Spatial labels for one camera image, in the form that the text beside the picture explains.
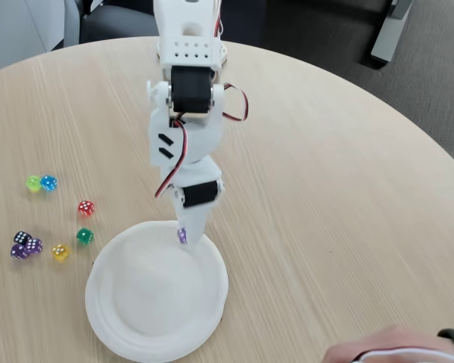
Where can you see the purple translucent dice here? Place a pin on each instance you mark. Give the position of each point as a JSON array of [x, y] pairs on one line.
[[18, 252], [35, 246], [182, 236]]

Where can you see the white paper plate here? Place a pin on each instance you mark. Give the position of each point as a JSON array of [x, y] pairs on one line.
[[155, 298]]

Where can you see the red translucent dice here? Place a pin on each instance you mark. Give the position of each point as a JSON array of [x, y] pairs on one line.
[[86, 208]]

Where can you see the dark green translucent dice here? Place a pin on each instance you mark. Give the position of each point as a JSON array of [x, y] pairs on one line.
[[85, 236]]

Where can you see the yellow translucent dice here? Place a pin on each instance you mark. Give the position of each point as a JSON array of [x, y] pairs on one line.
[[60, 252]]

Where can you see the blue translucent dice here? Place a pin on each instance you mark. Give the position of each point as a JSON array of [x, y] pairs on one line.
[[48, 183]]

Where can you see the lime green translucent dice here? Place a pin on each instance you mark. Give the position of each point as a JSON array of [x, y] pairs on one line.
[[33, 183]]

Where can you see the black dice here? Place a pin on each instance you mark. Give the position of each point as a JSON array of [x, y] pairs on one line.
[[21, 236]]

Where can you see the person's hand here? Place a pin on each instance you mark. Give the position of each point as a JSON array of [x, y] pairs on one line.
[[393, 340]]

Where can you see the dark grey chair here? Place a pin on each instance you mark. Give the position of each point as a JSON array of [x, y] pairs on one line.
[[113, 22]]

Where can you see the grey desk leg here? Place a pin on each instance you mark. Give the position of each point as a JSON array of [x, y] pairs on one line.
[[389, 34]]

